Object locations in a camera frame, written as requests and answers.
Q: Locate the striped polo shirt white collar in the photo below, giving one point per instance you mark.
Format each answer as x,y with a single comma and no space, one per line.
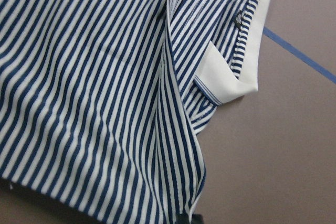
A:
102,100

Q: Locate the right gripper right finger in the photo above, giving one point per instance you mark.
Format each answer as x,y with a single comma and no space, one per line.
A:
197,219

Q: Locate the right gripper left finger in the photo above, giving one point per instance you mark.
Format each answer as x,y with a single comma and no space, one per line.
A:
182,219

